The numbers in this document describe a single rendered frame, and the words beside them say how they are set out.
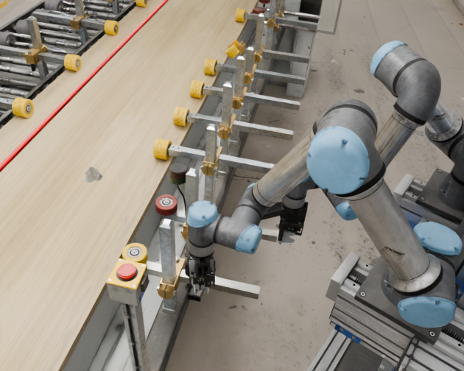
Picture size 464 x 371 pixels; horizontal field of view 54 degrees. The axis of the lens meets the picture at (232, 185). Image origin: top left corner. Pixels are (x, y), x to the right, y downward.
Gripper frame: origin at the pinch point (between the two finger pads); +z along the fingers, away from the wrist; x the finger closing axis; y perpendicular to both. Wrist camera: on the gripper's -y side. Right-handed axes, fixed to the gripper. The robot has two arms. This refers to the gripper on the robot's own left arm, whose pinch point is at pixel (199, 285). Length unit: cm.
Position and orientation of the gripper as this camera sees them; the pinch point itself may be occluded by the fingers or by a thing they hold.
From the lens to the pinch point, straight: 143.3
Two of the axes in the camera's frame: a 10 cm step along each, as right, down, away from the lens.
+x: 9.9, -0.5, 1.5
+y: 1.4, 6.6, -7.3
